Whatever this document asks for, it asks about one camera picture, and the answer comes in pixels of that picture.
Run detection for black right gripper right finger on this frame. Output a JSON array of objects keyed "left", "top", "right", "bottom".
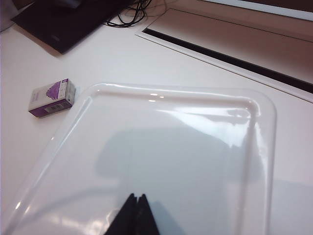
[{"left": 136, "top": 193, "right": 161, "bottom": 235}]

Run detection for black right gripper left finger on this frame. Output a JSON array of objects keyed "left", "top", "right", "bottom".
[{"left": 104, "top": 193, "right": 137, "bottom": 235}]

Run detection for white plastic drawer cabinet frame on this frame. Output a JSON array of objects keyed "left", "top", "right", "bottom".
[{"left": 0, "top": 82, "right": 278, "bottom": 235}]

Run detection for purple and white small box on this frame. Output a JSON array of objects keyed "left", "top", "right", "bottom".
[{"left": 27, "top": 78, "right": 76, "bottom": 118}]

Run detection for black mouse pad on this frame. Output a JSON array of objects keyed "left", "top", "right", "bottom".
[{"left": 11, "top": 0, "right": 136, "bottom": 55}]

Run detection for black desk cable bundle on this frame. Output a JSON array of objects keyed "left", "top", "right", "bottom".
[{"left": 106, "top": 0, "right": 172, "bottom": 27}]

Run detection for white desk cable cover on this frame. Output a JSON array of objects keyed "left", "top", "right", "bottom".
[{"left": 134, "top": 7, "right": 313, "bottom": 101}]

